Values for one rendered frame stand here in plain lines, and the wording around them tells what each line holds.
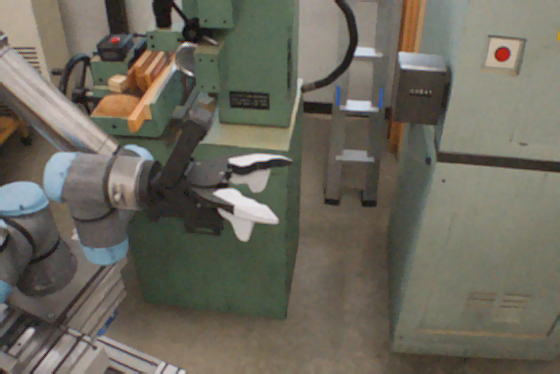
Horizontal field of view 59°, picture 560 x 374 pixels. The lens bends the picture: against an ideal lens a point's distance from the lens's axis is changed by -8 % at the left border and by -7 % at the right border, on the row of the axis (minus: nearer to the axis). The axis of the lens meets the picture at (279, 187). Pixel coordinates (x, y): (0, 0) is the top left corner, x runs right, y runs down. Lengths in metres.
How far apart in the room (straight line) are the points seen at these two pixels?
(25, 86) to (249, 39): 0.77
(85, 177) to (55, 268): 0.45
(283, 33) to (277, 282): 0.90
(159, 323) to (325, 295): 0.67
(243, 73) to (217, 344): 1.02
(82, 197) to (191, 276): 1.26
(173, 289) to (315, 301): 0.56
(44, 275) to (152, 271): 0.90
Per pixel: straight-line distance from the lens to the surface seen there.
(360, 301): 2.17
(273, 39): 1.49
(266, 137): 1.58
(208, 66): 1.46
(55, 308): 1.18
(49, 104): 0.90
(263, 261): 1.85
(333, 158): 2.44
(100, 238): 0.83
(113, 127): 1.58
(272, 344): 2.03
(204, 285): 2.02
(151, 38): 1.66
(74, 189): 0.78
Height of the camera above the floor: 1.69
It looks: 39 degrees down
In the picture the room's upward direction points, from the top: straight up
